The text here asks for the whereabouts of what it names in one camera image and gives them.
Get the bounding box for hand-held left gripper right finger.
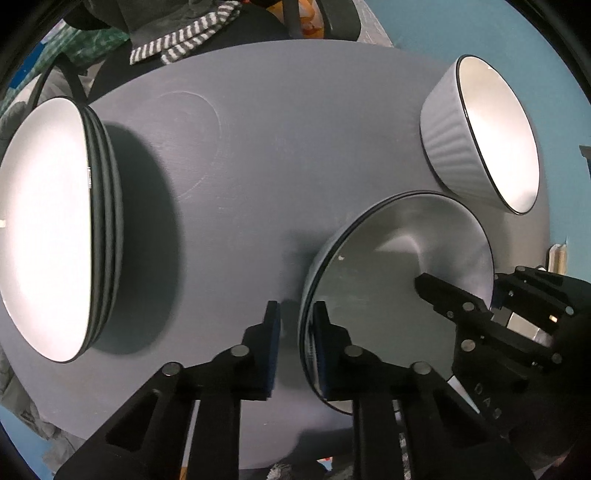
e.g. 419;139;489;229
313;300;539;480

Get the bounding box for dark grey hoodie striped cuffs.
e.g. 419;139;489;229
129;0;242;65

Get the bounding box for red packaging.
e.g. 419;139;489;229
295;0;324;40

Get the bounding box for green checkered cloth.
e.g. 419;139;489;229
39;23;132;77

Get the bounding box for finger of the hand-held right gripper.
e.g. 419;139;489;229
414;272;509;344
494;266;578;367

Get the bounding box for white ribbed bowl dark rim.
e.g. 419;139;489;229
419;54;541;217
298;191;497;414

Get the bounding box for wooden board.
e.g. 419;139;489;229
549;244;570;273

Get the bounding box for white plate with dark rim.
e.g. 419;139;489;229
83;111;125;344
0;96;100;363
69;104;115;352

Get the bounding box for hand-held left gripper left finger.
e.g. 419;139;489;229
55;300;282;480

